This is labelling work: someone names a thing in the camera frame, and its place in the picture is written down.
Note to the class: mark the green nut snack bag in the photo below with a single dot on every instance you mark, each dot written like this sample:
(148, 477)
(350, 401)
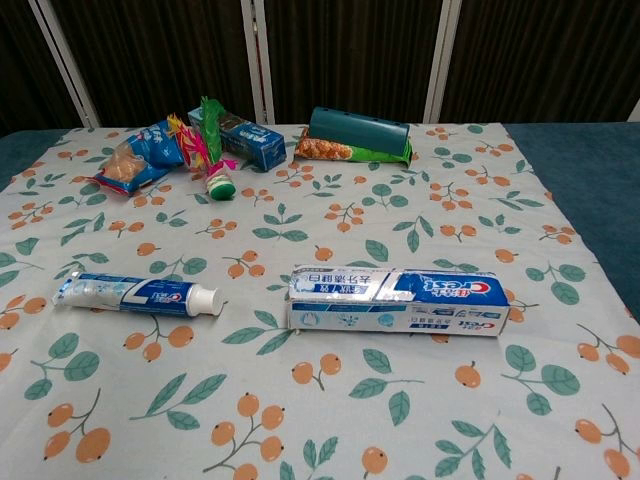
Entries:
(325, 149)

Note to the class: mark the white blue toothpaste tube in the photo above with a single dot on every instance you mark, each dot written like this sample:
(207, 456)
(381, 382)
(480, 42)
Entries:
(150, 297)

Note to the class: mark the dark folding screen white frame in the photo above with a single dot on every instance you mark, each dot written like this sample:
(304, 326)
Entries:
(350, 50)

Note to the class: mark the white blue Crest toothpaste box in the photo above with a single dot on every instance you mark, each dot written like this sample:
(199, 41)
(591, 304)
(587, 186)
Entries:
(400, 306)

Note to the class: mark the teal plastic cylinder holder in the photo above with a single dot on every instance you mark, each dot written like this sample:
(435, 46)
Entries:
(355, 130)

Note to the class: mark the blue green carton box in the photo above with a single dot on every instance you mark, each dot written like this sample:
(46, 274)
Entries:
(255, 145)

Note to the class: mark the blue snack bag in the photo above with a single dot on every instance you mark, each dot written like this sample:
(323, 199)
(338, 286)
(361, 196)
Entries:
(145, 152)

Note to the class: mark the colourful feather shuttlecock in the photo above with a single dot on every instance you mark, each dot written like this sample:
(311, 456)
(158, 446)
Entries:
(220, 187)

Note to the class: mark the floral orange fruit tablecloth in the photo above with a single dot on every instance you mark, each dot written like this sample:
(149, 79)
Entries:
(320, 400)

